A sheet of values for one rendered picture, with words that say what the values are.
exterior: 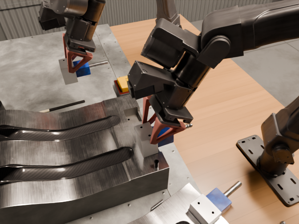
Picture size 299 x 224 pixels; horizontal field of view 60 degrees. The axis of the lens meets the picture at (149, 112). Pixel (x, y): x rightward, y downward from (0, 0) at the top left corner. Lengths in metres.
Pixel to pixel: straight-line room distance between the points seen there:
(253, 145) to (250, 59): 1.96
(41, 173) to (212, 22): 0.44
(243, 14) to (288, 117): 0.24
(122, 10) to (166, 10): 1.87
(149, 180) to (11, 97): 0.57
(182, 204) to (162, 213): 0.05
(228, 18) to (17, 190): 0.48
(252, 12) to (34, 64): 0.84
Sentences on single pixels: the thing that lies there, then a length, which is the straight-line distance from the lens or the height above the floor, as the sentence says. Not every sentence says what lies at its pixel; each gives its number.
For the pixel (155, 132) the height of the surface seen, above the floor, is 0.98.
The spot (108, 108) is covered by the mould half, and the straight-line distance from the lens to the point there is 0.69.
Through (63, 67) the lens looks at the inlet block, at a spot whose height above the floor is 0.96.
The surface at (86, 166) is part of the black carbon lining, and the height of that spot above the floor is 0.88.
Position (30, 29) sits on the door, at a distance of 2.72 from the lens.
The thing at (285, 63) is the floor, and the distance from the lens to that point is 2.74.
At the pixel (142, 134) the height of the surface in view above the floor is 0.94.
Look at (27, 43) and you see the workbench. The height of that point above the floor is 0.80.
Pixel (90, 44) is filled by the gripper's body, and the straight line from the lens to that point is 0.70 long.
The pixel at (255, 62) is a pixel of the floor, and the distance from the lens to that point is 2.63.
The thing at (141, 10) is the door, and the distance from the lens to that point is 2.86.
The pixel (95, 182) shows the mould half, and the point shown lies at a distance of 0.57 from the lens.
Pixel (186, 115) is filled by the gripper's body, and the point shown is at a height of 1.01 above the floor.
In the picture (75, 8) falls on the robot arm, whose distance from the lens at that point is 0.63.
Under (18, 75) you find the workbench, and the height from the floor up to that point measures 0.80.
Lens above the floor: 1.37
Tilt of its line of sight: 45 degrees down
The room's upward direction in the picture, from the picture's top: straight up
